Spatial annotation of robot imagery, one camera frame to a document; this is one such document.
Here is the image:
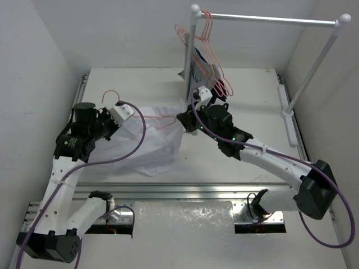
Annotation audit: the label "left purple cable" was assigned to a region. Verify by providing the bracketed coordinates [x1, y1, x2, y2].
[15, 102, 146, 269]

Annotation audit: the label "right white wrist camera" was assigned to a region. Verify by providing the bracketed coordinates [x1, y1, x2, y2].
[193, 86, 213, 110]

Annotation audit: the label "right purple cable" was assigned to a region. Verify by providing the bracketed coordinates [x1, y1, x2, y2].
[190, 89, 353, 249]

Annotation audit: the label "grey hanging garment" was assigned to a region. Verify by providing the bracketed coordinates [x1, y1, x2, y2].
[185, 48, 221, 94]

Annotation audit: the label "pink wire hanger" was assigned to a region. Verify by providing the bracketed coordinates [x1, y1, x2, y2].
[102, 89, 177, 131]

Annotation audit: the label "purple cable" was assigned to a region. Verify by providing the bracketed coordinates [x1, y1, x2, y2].
[190, 89, 353, 249]
[15, 102, 146, 269]

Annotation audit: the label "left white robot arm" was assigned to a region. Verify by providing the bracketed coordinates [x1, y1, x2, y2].
[16, 103, 134, 263]

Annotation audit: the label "pink hangers on rack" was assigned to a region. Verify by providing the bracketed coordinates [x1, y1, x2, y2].
[175, 10, 235, 99]

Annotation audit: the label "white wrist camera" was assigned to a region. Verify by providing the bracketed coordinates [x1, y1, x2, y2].
[193, 86, 213, 110]
[109, 104, 135, 126]

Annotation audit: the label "white shirt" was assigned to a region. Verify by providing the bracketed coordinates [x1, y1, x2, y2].
[84, 106, 183, 177]

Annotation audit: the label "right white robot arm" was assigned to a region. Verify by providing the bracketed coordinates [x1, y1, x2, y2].
[176, 104, 337, 220]

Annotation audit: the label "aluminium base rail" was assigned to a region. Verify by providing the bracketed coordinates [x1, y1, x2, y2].
[24, 182, 332, 225]

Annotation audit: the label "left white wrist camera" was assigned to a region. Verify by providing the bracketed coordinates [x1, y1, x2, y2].
[109, 104, 135, 126]

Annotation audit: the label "white clothes rack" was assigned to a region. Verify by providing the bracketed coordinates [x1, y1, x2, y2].
[175, 4, 351, 146]

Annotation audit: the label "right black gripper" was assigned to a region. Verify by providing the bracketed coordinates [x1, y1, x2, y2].
[176, 101, 221, 142]

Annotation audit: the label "dark blue hanging garment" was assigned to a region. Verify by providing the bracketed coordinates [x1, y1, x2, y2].
[208, 78, 227, 105]

